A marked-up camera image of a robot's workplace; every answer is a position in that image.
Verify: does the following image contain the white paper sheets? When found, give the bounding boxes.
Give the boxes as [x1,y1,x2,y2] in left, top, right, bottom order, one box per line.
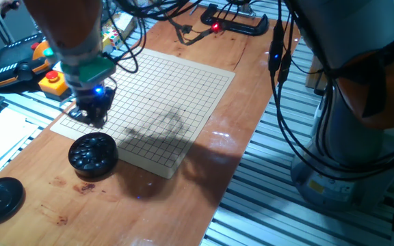
[0,106,40,187]

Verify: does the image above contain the beige grid Go board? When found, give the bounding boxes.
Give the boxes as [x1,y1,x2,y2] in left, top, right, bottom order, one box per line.
[49,47,236,180]

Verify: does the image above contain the gold and white box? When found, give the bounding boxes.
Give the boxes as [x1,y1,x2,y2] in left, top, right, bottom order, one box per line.
[113,12,138,38]

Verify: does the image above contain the black C-clamp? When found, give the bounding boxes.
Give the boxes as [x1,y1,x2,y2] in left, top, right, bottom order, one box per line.
[200,2,270,37]

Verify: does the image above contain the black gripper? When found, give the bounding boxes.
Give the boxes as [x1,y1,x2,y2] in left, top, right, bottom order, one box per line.
[75,85,116,128]

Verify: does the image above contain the glossy wooden base board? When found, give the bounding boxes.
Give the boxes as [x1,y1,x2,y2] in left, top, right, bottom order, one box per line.
[0,5,302,246]

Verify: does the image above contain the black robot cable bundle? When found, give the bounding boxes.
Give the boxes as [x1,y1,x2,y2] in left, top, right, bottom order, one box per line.
[104,0,394,182]

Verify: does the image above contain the black round bowl lid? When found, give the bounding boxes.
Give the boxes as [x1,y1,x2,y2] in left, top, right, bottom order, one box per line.
[0,176,25,226]

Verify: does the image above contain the orange and black teach pendant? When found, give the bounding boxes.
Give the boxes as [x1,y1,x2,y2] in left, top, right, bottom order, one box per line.
[0,32,53,92]

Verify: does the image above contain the orange box with red button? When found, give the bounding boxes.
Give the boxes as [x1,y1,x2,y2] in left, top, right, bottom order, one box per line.
[38,70,70,97]

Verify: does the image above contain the black round stone bowl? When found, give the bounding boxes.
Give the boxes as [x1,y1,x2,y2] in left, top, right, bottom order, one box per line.
[68,132,120,179]

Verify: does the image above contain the colourful puzzle cube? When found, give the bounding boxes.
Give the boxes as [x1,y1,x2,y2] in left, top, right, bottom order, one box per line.
[101,25,124,51]

